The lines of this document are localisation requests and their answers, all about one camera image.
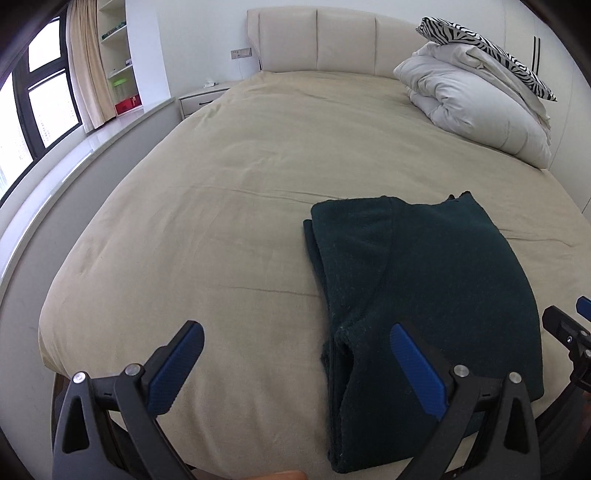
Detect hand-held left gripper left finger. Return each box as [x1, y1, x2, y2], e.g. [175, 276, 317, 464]
[52, 320, 205, 480]

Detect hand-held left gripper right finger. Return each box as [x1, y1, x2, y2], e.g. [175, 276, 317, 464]
[390, 322, 542, 480]

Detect dark teal knit sweater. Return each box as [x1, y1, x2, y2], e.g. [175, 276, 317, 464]
[303, 191, 546, 475]

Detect bed with beige sheet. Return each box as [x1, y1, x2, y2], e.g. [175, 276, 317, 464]
[38, 69, 591, 480]

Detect white folded duvet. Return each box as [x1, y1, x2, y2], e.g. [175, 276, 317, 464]
[393, 42, 553, 168]

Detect white window ledge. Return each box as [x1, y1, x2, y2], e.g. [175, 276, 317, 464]
[0, 95, 181, 278]

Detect white wardrobe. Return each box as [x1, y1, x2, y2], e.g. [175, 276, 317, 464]
[505, 0, 591, 213]

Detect zebra striped pillow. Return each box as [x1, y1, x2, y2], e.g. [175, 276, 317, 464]
[416, 17, 558, 102]

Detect white nightstand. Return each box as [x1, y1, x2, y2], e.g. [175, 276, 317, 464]
[178, 82, 232, 121]

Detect beige curtain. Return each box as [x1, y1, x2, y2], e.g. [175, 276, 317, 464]
[66, 0, 118, 130]

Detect black framed window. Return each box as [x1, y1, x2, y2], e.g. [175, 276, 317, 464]
[0, 16, 84, 204]

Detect cream padded headboard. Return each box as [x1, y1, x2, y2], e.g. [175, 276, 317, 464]
[247, 7, 444, 79]

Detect white wall shelf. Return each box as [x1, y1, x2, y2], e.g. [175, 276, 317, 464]
[97, 0, 141, 116]

